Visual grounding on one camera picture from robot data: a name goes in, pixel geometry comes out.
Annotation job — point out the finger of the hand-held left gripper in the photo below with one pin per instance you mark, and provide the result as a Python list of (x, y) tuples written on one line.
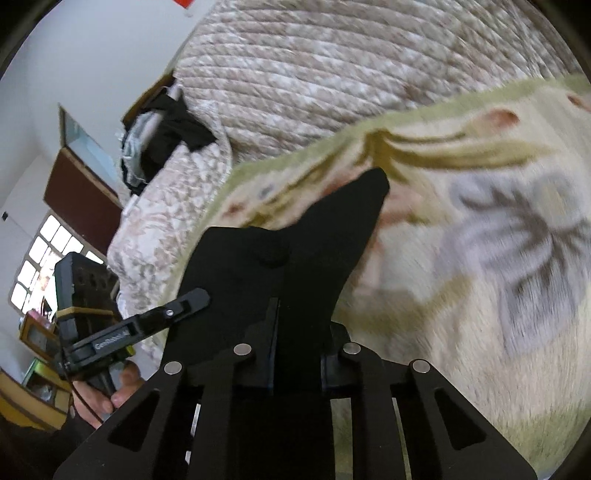
[(175, 311)]

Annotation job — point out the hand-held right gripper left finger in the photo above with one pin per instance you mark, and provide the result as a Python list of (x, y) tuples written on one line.
[(270, 360)]

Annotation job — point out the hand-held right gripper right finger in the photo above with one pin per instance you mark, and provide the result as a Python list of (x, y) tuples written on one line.
[(330, 369)]

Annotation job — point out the black pants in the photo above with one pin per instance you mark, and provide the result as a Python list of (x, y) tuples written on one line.
[(286, 277)]

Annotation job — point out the person's left forearm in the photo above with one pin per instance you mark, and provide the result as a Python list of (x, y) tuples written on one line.
[(46, 447)]

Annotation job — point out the person's left hand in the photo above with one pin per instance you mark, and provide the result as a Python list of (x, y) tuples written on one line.
[(127, 383)]

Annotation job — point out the small wooden framed box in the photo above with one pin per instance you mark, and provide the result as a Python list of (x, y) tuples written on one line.
[(39, 337)]

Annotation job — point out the window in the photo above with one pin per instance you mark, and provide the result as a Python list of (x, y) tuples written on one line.
[(41, 249)]

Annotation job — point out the dark brown wooden cabinet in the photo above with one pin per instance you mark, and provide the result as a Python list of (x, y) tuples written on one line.
[(78, 203)]

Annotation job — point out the pale patterned quilt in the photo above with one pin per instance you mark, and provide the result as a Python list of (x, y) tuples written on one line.
[(175, 207)]

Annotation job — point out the wooden table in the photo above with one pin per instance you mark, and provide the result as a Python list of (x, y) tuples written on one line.
[(27, 406)]

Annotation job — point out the floral fleece blanket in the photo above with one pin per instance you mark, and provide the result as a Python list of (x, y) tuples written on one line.
[(461, 300)]

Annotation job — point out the grey white cloth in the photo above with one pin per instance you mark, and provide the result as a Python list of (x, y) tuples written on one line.
[(136, 143)]

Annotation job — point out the black garment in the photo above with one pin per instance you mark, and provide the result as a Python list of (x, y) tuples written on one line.
[(180, 124)]

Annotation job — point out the wooden headboard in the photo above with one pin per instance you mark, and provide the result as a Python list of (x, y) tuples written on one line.
[(147, 99)]

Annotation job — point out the beige ribbed quilted blanket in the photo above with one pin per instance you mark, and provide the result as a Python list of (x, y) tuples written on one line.
[(346, 69)]

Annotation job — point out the red wall poster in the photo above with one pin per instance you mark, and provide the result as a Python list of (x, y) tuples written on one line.
[(184, 3)]

